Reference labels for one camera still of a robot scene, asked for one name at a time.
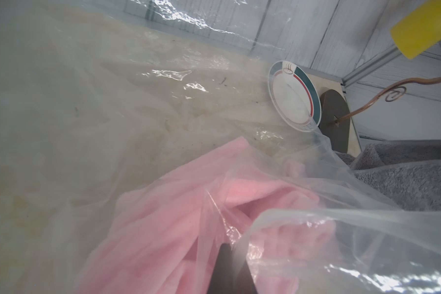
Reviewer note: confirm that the white plate green red rim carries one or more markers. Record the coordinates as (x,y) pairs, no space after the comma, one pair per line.
(294,96)

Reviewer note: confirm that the grey fluffy towel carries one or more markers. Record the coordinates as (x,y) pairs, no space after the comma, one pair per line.
(408,172)

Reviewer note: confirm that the metal cup stand dark base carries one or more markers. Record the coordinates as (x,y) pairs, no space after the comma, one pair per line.
(334,117)

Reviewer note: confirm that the clear plastic vacuum bag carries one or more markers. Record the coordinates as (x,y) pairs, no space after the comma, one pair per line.
(96,117)

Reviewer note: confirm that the yellow plastic goblet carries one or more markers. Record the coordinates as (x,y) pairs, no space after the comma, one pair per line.
(418,31)

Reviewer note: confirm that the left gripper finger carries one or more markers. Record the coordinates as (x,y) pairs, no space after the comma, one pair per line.
(223,280)

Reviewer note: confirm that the pink fluffy towel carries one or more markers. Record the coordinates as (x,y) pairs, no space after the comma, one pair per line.
(164,239)

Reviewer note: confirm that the right aluminium frame post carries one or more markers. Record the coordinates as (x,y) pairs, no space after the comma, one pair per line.
(371,66)

